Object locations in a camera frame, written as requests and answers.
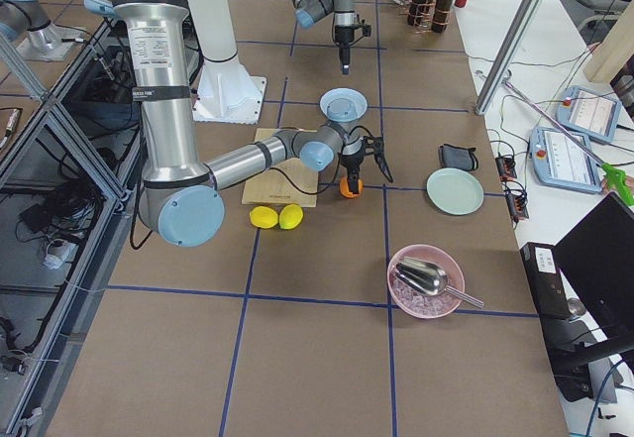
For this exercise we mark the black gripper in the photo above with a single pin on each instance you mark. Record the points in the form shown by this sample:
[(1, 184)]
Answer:
[(343, 36), (351, 162)]

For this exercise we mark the orange fruit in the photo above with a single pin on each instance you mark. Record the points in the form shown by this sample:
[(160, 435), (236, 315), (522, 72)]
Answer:
[(350, 189)]

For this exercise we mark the light blue plate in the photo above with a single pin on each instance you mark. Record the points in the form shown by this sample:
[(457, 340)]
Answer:
[(343, 105)]

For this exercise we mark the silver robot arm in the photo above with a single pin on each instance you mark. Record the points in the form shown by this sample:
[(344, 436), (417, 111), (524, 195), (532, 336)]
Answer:
[(186, 67), (310, 12)]

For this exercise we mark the light green plate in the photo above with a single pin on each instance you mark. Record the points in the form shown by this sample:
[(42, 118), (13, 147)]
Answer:
[(455, 191)]

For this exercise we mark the wooden cutting board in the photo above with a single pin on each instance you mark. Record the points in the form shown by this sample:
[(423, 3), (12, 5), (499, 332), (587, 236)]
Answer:
[(273, 188)]

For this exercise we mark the yellow lemon far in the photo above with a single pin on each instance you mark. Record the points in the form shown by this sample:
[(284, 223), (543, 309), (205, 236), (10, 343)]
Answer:
[(290, 217)]

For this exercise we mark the yellow lemon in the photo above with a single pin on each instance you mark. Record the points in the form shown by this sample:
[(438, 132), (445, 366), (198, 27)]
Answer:
[(263, 217), (290, 217)]

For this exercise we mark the yellow lemon near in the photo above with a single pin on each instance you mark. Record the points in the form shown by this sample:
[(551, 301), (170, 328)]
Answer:
[(263, 217)]

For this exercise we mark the dark grey folded cloth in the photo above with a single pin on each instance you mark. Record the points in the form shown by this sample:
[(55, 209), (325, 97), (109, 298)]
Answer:
[(458, 157)]

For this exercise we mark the metal scoop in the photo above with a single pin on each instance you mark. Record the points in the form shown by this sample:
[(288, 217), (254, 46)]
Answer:
[(430, 279)]

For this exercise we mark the pink bowl with ice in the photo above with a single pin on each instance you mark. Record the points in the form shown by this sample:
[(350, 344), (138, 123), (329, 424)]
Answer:
[(421, 305)]

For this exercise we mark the near blue teach pendant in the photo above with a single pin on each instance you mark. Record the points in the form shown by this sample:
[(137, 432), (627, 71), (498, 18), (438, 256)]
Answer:
[(559, 162)]

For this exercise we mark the blue teach pendant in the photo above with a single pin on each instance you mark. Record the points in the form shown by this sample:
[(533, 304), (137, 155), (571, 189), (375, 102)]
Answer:
[(589, 112), (559, 162)]

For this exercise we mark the far blue teach pendant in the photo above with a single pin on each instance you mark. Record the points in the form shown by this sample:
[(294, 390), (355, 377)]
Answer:
[(589, 112)]

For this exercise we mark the black monitor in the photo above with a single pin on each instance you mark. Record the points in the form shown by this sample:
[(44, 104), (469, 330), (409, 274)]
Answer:
[(596, 258)]

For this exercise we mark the black computer box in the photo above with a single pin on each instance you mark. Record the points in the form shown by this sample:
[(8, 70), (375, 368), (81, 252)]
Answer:
[(563, 330)]

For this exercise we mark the copper wire bottle rack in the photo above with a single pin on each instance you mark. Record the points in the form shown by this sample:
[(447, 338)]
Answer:
[(430, 16)]

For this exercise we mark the white pedestal column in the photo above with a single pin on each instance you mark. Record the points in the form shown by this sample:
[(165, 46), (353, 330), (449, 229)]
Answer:
[(225, 92)]

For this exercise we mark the aluminium frame post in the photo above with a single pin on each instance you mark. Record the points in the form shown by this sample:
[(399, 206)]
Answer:
[(518, 27)]

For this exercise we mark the green handled reach stick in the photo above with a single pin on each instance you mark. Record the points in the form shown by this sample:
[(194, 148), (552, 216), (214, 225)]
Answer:
[(616, 178)]

